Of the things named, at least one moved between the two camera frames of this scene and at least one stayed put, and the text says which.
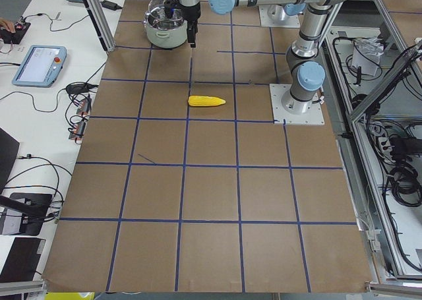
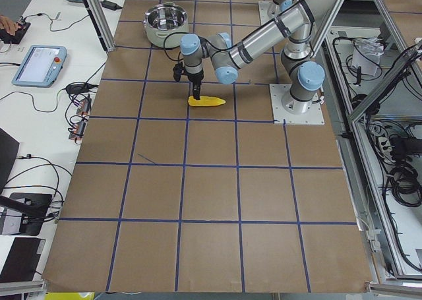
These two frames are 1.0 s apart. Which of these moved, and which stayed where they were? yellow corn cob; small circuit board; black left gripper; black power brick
Moved: black left gripper
Stayed: yellow corn cob; black power brick; small circuit board
